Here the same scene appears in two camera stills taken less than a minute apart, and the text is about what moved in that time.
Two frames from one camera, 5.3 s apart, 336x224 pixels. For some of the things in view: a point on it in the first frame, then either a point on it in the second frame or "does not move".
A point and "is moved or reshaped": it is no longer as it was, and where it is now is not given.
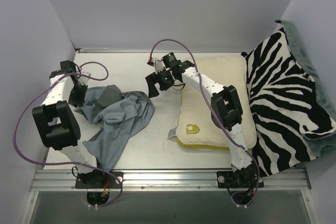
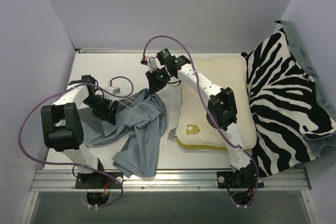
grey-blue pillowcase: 121,115 is moved or reshaped
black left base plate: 98,179 does not move
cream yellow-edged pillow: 198,126 does not move
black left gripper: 77,94 → 109,108
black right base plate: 244,178 does not move
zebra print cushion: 285,108 does not move
